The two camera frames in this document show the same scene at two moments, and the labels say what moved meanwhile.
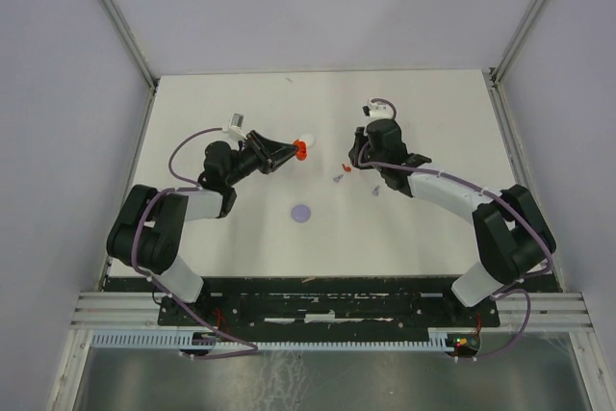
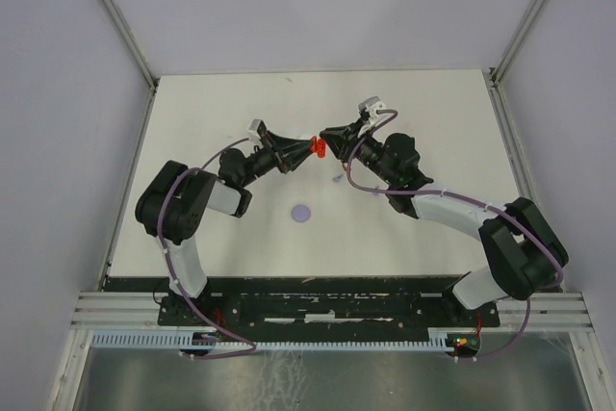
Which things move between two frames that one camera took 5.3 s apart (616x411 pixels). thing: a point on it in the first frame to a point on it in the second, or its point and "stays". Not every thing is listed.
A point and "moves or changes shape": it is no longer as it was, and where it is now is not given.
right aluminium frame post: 529,15 stays
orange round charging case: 302,146 moves or changes shape
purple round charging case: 300,213 stays
